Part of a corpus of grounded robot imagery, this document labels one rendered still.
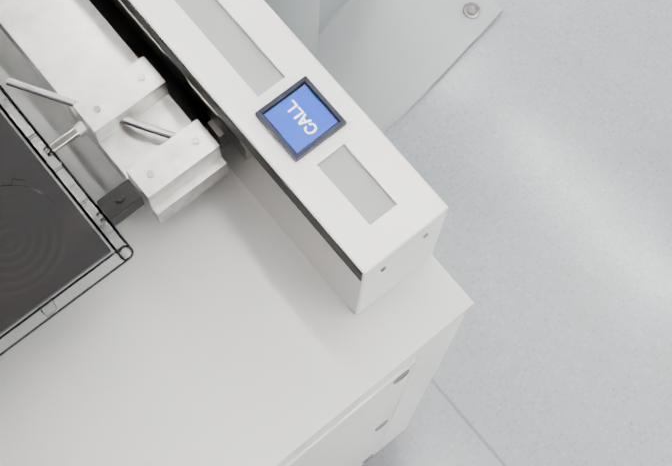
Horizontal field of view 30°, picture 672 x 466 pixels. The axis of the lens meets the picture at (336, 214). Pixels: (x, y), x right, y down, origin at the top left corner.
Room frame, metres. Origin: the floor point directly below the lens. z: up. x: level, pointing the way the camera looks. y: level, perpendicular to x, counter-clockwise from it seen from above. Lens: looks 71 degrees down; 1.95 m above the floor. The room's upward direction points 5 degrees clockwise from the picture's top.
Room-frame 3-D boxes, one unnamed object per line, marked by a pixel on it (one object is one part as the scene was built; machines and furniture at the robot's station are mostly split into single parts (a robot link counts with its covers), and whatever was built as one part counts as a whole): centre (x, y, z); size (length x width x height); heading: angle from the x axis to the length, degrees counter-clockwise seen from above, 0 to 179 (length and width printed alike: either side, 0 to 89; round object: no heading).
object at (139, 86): (0.45, 0.21, 0.89); 0.08 x 0.03 x 0.03; 135
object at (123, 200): (0.35, 0.19, 0.90); 0.04 x 0.02 x 0.03; 135
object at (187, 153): (0.39, 0.15, 0.89); 0.08 x 0.03 x 0.03; 135
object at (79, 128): (0.41, 0.25, 0.89); 0.05 x 0.01 x 0.01; 135
